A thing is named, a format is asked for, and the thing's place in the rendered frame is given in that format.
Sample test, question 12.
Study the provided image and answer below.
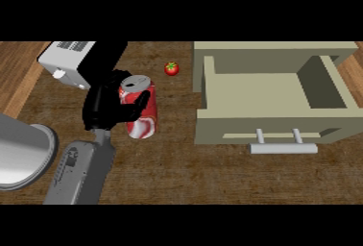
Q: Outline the grey drawer handle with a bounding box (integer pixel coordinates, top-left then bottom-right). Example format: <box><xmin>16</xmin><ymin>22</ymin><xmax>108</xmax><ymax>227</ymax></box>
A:
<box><xmin>248</xmin><ymin>128</ymin><xmax>319</xmax><ymax>155</ymax></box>

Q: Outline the red and white can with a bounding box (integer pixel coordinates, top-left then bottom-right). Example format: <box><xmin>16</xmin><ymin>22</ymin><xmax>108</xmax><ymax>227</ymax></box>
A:
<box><xmin>118</xmin><ymin>74</ymin><xmax>159</xmax><ymax>140</ymax></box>

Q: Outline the grey metal cylinder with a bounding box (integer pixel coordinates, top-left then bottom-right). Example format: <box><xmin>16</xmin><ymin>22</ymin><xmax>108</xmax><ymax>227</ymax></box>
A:
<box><xmin>0</xmin><ymin>112</ymin><xmax>59</xmax><ymax>192</ymax></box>

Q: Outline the beige open drawer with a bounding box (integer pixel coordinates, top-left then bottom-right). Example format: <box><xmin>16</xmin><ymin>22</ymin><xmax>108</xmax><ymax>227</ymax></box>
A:
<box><xmin>193</xmin><ymin>55</ymin><xmax>363</xmax><ymax>146</ymax></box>

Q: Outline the white and black appliance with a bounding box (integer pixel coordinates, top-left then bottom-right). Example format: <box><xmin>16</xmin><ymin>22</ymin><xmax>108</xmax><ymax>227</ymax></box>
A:
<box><xmin>37</xmin><ymin>40</ymin><xmax>128</xmax><ymax>91</ymax></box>

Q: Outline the beige cabinet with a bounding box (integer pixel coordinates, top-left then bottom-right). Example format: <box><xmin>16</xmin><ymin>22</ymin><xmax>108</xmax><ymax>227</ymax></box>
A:
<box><xmin>192</xmin><ymin>40</ymin><xmax>360</xmax><ymax>94</ymax></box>

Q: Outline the red tomato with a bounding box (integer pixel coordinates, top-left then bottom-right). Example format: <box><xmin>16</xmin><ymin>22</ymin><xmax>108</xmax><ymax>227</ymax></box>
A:
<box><xmin>164</xmin><ymin>61</ymin><xmax>181</xmax><ymax>77</ymax></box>

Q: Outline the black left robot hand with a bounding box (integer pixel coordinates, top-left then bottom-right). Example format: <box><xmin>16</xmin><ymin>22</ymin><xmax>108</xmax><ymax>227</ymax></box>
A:
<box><xmin>81</xmin><ymin>68</ymin><xmax>153</xmax><ymax>132</ymax></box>

